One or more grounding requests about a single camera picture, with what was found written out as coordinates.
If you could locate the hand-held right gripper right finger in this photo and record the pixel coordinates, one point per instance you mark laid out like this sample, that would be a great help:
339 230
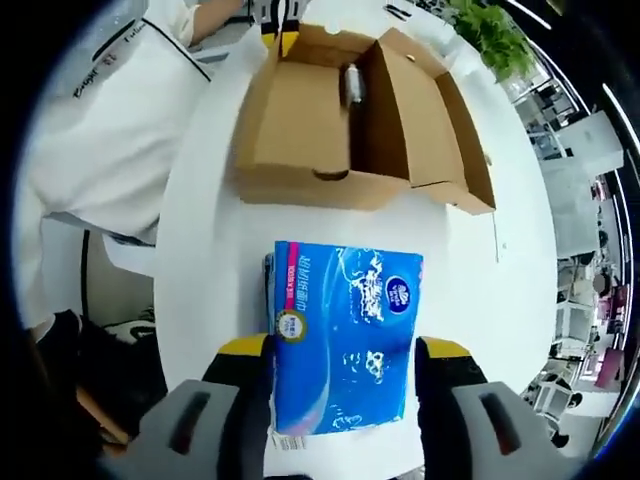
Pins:
505 430

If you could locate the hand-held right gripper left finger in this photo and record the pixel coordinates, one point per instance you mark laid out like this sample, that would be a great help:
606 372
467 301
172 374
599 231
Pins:
200 430

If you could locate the silver white pump bottle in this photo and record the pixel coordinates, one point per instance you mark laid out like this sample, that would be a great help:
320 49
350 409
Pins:
352 85

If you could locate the brown cardboard shoe box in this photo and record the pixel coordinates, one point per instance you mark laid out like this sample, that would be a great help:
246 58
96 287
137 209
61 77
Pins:
300 125

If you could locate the blue soft tissue pack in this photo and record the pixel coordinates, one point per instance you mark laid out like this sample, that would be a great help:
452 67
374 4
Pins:
345 340

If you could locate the row of white office chairs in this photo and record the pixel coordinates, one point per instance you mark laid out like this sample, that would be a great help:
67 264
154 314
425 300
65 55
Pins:
570 350

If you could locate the small black device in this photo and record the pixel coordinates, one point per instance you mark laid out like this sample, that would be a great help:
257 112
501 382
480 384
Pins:
397 10

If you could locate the person's dark trousers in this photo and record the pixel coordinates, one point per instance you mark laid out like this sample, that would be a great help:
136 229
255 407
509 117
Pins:
100 380

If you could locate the person's black white sneaker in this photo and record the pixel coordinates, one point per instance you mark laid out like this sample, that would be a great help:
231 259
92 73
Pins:
130 325

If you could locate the person in white shirt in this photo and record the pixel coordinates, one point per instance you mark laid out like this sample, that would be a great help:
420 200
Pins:
110 125

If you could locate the green potted plant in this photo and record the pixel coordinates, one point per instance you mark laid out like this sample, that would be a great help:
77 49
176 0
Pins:
495 35

